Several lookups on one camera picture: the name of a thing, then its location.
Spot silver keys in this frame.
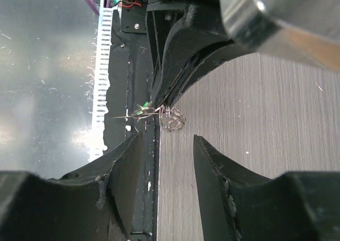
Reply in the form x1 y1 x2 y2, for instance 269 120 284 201
114 101 186 132

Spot white slotted cable duct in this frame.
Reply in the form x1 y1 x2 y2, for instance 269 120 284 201
89 7 113 162

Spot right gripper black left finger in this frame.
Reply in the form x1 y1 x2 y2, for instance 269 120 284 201
1 133 143 240

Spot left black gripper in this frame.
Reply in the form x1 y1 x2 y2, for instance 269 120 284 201
137 0 252 107

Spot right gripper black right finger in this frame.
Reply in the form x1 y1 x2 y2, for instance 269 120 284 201
193 135 339 240

